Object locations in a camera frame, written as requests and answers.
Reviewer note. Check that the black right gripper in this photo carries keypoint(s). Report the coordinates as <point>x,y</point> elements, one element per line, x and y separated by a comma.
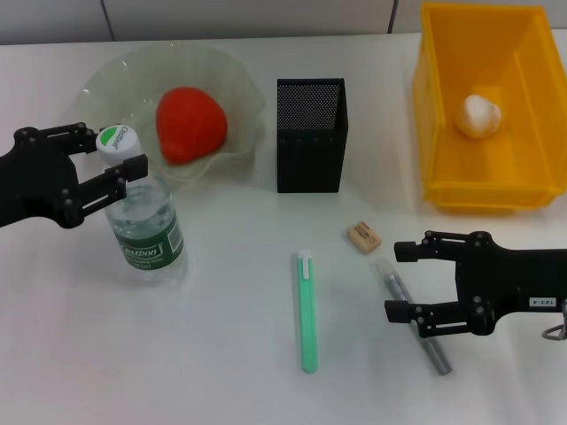
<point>509,283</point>

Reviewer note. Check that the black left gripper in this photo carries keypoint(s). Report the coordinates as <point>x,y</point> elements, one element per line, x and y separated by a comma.
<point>35,177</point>

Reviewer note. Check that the grey pen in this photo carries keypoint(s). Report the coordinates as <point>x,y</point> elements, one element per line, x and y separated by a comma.
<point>436,354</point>

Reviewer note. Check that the clear green-label water bottle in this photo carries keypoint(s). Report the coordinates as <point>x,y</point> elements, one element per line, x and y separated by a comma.
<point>146,230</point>

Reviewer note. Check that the red-orange toy orange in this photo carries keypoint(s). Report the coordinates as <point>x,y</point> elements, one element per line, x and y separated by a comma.
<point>190,124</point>

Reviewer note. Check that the green pen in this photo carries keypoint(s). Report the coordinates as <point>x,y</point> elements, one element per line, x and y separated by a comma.
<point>305,319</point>

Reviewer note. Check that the tan eraser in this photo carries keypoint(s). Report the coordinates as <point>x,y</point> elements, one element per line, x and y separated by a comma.
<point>363,239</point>

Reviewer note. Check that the translucent wavy fruit plate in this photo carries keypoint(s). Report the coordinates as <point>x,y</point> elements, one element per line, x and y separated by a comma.
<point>239,88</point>

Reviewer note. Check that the black mesh pen holder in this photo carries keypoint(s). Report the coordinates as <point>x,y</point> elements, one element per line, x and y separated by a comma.
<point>310,159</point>

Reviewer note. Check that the white paper ball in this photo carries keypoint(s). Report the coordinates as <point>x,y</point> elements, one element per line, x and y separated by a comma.
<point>476,115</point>

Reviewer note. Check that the yellow plastic bin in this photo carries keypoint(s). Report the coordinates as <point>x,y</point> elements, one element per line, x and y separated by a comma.
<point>483,186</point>

